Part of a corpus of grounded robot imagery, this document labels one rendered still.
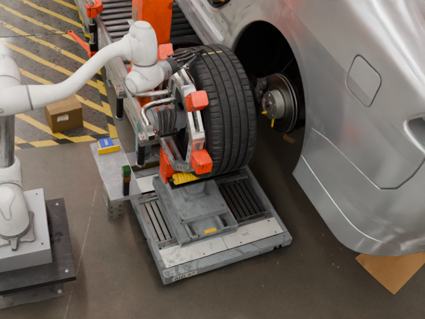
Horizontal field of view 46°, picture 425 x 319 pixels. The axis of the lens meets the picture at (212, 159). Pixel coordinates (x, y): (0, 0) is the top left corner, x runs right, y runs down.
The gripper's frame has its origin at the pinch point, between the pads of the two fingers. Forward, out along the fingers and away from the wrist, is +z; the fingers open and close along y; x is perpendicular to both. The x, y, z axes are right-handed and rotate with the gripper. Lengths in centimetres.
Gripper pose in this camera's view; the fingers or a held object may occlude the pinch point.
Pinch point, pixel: (197, 53)
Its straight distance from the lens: 235.7
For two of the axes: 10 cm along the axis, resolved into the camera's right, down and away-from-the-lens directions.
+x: 0.9, -7.5, -6.5
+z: 6.4, -4.5, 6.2
